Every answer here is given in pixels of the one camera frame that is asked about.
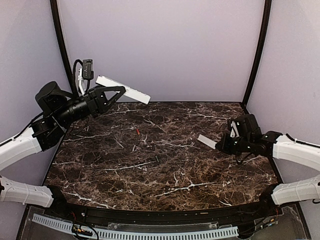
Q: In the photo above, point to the black front rail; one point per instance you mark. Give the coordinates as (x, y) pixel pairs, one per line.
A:
(247, 217)

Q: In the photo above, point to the left black frame post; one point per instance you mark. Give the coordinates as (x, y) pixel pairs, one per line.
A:
(61, 44)

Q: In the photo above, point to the grey slotted cable duct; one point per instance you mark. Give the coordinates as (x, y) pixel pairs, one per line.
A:
(70, 228)

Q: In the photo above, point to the white battery cover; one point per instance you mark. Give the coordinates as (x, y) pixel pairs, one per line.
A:
(208, 142)

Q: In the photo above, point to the right black frame post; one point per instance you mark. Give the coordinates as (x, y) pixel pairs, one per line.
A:
(258, 54)

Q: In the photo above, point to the white remote control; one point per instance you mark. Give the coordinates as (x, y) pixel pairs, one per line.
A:
(129, 92)

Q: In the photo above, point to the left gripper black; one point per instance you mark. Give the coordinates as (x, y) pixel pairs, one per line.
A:
(97, 100)

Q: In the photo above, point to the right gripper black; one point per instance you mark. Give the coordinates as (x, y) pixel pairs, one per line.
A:
(223, 144)

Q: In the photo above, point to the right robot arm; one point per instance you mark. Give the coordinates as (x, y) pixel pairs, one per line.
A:
(284, 147)

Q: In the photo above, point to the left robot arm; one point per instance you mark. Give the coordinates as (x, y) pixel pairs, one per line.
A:
(59, 110)

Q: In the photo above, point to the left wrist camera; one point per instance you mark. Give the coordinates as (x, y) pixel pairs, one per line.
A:
(87, 69)

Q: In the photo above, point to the black frame post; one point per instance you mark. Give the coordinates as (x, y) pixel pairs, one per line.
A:
(61, 44)
(258, 54)

